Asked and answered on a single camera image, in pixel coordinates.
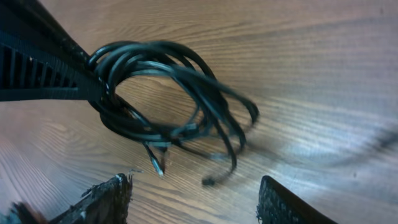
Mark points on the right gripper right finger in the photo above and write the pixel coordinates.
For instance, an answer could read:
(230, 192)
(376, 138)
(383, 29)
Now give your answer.
(278, 205)

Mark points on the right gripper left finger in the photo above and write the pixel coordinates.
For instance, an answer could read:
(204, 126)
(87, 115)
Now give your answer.
(105, 203)

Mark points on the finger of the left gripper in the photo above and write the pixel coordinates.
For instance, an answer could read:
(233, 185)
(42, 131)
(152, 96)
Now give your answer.
(39, 60)

